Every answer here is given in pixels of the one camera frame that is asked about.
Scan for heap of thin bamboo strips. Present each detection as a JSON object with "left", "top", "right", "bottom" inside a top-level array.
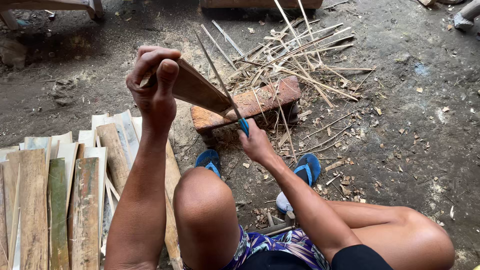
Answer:
[{"left": 200, "top": 0, "right": 376, "bottom": 162}]

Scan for grey stone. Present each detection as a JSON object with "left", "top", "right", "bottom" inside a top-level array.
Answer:
[{"left": 0, "top": 37, "right": 28, "bottom": 69}]

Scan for small wooden stool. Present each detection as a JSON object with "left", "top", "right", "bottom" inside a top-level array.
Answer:
[{"left": 254, "top": 210, "right": 297, "bottom": 237}]

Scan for wooden plank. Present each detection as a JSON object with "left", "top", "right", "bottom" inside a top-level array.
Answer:
[{"left": 199, "top": 0, "right": 324, "bottom": 10}]

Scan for white rounded object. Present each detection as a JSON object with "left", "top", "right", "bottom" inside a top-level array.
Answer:
[{"left": 276, "top": 191, "right": 295, "bottom": 215}]

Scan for person's left leg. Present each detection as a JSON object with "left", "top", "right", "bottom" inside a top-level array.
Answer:
[{"left": 173, "top": 166, "right": 241, "bottom": 270}]

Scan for pile of split bamboo slats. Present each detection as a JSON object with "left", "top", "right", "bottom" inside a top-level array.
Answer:
[{"left": 0, "top": 109, "right": 184, "bottom": 270}]

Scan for reddish wooden chopping block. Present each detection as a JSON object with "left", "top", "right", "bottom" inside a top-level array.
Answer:
[{"left": 190, "top": 76, "right": 303, "bottom": 147}]

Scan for grey log end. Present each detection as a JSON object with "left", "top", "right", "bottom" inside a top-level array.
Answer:
[{"left": 453, "top": 0, "right": 480, "bottom": 32}]

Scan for long knife with blue handle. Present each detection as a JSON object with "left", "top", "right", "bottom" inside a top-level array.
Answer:
[{"left": 194, "top": 31, "right": 250, "bottom": 138}]

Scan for brown bamboo slat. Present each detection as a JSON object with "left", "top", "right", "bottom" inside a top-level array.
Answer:
[{"left": 139, "top": 57, "right": 236, "bottom": 118}]

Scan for wooden bench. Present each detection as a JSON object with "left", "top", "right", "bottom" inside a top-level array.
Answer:
[{"left": 0, "top": 0, "right": 106, "bottom": 31}]

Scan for person's left hand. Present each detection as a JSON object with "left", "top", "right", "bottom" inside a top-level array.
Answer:
[{"left": 125, "top": 46, "right": 182, "bottom": 133}]

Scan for person's leg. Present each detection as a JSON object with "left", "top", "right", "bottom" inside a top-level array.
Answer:
[
  {"left": 173, "top": 166, "right": 241, "bottom": 270},
  {"left": 325, "top": 200, "right": 457, "bottom": 270}
]

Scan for person's right hand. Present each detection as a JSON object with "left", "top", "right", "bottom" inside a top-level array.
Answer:
[{"left": 237, "top": 119, "right": 279, "bottom": 166}]

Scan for black shirt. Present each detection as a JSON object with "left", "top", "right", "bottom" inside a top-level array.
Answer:
[{"left": 238, "top": 244, "right": 395, "bottom": 270}]

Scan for purple floral shorts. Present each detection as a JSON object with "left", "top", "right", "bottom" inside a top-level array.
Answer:
[{"left": 182, "top": 224, "right": 331, "bottom": 270}]

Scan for person's right leg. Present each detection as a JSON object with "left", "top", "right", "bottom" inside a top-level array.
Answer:
[{"left": 325, "top": 200, "right": 457, "bottom": 270}]

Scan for blue flip-flop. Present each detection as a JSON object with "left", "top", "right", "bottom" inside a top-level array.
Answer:
[
  {"left": 194, "top": 149, "right": 222, "bottom": 179},
  {"left": 293, "top": 152, "right": 322, "bottom": 187}
]

